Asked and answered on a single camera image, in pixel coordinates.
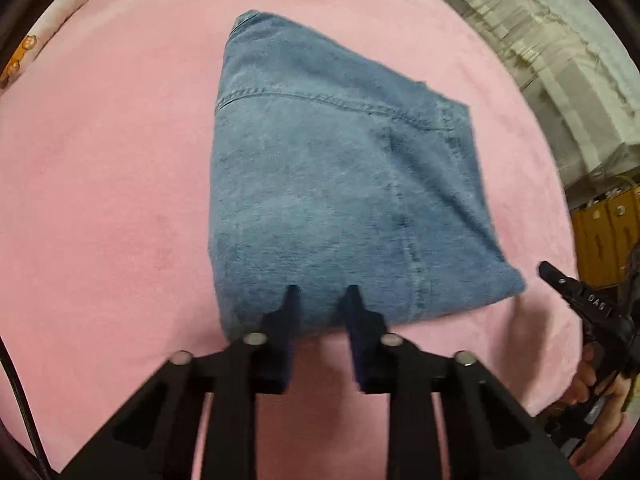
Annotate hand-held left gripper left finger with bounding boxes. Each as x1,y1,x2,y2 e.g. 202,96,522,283
60,284,303,480

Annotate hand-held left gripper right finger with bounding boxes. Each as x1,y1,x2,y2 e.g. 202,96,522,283
340,284,581,480

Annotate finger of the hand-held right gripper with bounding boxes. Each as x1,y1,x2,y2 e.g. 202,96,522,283
538,261,621,326

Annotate blue denim jeans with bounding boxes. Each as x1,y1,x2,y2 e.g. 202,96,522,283
209,10,527,343

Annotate person's right hand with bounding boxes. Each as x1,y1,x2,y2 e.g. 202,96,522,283
561,347,636,467

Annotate yellow wooden cabinet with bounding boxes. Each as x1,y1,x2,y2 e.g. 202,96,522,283
570,185,640,291

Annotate pink bed sheet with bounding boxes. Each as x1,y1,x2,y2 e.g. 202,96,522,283
0,0,583,480

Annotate white fringed curtain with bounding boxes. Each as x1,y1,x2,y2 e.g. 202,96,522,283
435,0,640,191

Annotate pink orange patterned quilt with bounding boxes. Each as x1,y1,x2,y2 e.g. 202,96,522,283
0,0,93,91

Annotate black cable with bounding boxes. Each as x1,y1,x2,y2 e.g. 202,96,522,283
0,335,51,480

